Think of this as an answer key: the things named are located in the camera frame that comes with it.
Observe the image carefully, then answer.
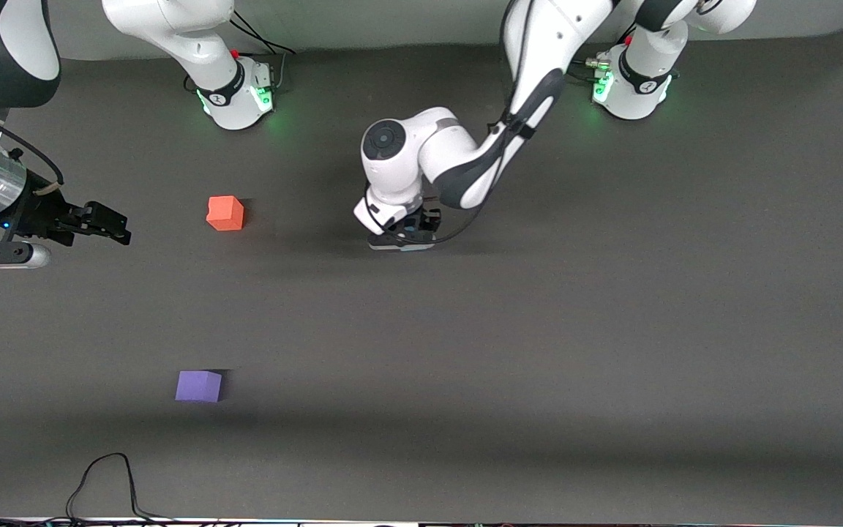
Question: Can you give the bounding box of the orange foam block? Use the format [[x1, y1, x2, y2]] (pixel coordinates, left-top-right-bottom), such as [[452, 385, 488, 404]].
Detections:
[[206, 195, 245, 232]]

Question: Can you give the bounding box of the purple foam block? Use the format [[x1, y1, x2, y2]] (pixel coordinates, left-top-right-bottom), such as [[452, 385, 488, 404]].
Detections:
[[175, 370, 223, 403]]

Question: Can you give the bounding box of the dark grey table cover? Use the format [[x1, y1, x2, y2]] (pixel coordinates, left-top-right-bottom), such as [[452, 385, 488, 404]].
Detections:
[[0, 26, 843, 522]]

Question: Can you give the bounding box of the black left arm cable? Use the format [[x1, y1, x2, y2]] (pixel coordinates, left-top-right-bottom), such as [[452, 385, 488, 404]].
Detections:
[[363, 0, 539, 246]]

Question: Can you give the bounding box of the black right base cable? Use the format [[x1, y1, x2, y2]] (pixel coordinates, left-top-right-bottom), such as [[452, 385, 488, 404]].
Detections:
[[230, 9, 296, 92]]

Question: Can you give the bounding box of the black base cable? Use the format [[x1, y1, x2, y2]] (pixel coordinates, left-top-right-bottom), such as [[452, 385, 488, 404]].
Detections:
[[230, 9, 296, 92], [568, 22, 638, 81]]

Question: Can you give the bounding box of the black left base cable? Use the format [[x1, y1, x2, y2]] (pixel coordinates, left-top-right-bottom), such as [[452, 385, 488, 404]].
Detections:
[[568, 22, 638, 81]]

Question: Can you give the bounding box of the black looped loose cable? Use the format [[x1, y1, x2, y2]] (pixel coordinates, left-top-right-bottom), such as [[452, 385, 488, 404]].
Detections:
[[67, 452, 173, 522]]

